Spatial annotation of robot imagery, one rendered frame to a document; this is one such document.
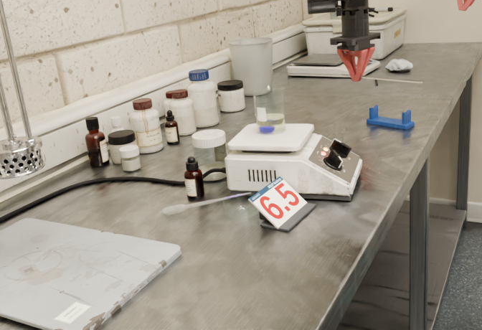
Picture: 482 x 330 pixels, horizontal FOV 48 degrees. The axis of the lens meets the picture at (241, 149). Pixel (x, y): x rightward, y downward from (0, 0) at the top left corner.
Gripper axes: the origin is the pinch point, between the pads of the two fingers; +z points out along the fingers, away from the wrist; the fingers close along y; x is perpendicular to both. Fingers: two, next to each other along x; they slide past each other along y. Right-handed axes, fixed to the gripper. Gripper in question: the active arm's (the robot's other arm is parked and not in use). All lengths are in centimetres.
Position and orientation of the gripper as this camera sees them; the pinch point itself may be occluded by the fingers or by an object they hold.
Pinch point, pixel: (356, 77)
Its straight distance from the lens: 123.6
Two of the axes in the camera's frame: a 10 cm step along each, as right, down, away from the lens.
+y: -7.2, 2.7, -6.4
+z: 0.9, 9.5, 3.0
